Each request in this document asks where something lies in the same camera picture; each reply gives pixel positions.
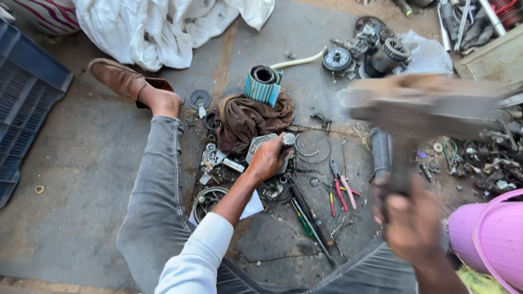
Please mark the heap of small metal parts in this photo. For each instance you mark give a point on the heap of small metal parts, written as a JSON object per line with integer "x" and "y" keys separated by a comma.
{"x": 212, "y": 161}

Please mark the grey metal plate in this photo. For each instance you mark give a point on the grey metal plate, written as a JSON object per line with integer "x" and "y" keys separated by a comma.
{"x": 256, "y": 146}

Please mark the white paper sheet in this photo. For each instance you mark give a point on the white paper sheet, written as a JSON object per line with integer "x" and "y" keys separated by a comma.
{"x": 253, "y": 208}

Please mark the blue finned motor housing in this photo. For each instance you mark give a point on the blue finned motor housing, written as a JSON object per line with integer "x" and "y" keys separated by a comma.
{"x": 263, "y": 88}

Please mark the wooden board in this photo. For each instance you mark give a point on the wooden board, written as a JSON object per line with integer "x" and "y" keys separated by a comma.
{"x": 494, "y": 61}

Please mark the heap of scrap parts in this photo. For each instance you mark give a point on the heap of scrap parts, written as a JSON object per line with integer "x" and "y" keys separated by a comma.
{"x": 490, "y": 163}

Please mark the dark metal clamp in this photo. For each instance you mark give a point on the dark metal clamp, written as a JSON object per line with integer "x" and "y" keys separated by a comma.
{"x": 321, "y": 119}

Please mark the clear plastic bag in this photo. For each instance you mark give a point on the clear plastic bag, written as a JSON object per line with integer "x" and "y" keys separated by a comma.
{"x": 429, "y": 55}

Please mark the black motor with gear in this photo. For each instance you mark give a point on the black motor with gear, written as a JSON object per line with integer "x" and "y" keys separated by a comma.
{"x": 384, "y": 59}

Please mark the person's right leg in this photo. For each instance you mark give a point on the person's right leg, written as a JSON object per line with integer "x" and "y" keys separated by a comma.
{"x": 367, "y": 271}

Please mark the person's left fingers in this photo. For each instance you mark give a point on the person's left fingers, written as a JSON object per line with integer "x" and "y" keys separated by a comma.
{"x": 281, "y": 148}

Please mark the person's right fingers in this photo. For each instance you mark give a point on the person's right fingers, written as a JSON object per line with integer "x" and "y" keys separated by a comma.
{"x": 384, "y": 204}

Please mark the black cylinder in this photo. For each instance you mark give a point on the black cylinder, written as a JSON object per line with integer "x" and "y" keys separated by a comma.
{"x": 380, "y": 153}

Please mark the yellow green cloth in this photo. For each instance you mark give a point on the yellow green cloth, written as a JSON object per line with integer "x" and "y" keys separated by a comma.
{"x": 478, "y": 282}

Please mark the small yellow red screwdriver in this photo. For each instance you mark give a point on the small yellow red screwdriver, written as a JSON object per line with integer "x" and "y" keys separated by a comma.
{"x": 331, "y": 202}

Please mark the heap of metal gear parts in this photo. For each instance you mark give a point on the heap of metal gear parts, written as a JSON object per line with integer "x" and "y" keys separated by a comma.
{"x": 365, "y": 34}

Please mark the grey metal chisel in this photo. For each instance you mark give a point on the grey metal chisel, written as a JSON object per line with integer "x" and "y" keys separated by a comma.
{"x": 289, "y": 139}

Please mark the brown cloth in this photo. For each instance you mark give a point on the brown cloth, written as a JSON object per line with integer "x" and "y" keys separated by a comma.
{"x": 249, "y": 118}

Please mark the round metal gear disc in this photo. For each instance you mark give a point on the round metal gear disc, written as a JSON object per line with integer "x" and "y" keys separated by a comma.
{"x": 337, "y": 60}

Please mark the person's left leg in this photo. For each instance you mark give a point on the person's left leg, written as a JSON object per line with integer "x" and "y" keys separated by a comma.
{"x": 155, "y": 196}

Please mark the heap of metal tools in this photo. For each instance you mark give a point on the heap of metal tools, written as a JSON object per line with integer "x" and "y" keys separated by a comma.
{"x": 470, "y": 28}

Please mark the pink plastic bucket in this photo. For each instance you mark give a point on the pink plastic bucket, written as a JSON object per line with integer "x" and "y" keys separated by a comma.
{"x": 490, "y": 237}

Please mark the person's leg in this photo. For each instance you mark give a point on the person's leg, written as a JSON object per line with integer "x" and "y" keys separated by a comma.
{"x": 367, "y": 271}
{"x": 155, "y": 196}

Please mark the person's right hand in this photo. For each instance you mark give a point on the person's right hand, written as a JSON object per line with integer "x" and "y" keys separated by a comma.
{"x": 412, "y": 222}

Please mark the white sack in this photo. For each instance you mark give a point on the white sack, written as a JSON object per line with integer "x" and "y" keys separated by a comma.
{"x": 163, "y": 28}

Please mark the brown leather shoe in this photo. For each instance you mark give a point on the brown leather shoe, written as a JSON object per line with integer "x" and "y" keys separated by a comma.
{"x": 118, "y": 77}

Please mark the striped cloth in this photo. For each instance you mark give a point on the striped cloth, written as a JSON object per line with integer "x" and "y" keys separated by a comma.
{"x": 45, "y": 16}

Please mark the person's left hand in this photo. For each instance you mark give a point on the person's left hand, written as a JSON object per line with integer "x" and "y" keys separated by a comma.
{"x": 265, "y": 161}

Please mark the blue plastic crate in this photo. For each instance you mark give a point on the blue plastic crate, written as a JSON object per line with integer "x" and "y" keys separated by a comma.
{"x": 24, "y": 98}

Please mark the black round coil part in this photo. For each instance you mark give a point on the black round coil part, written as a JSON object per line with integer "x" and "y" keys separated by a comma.
{"x": 271, "y": 190}

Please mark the black round disc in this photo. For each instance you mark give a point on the black round disc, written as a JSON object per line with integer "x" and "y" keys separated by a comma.
{"x": 200, "y": 99}

